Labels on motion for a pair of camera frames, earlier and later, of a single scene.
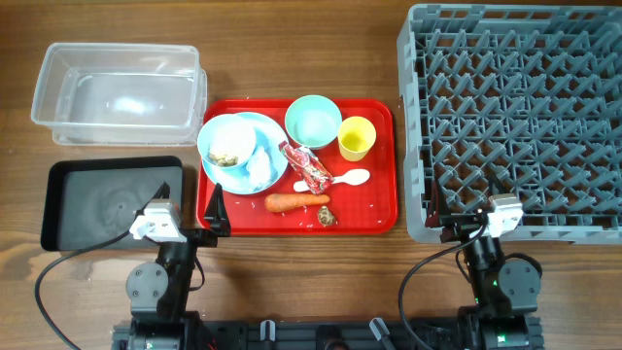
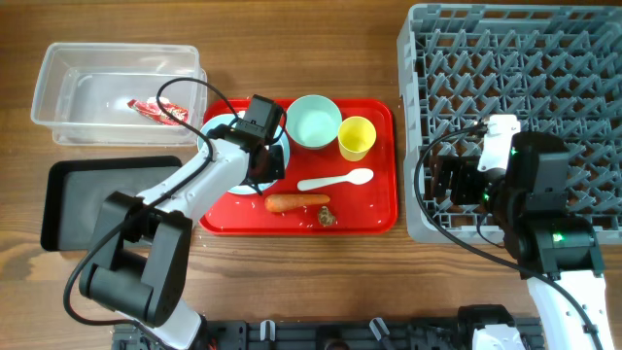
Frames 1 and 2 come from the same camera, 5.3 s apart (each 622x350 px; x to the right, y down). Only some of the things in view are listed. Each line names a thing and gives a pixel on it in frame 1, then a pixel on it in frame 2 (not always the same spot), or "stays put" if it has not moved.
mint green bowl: [313, 122] stays put
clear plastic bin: [121, 94] stays put
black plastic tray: [89, 200] stays put
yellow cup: [356, 136] stays put
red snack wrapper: [307, 166] → [152, 111]
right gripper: [439, 216] → [465, 170]
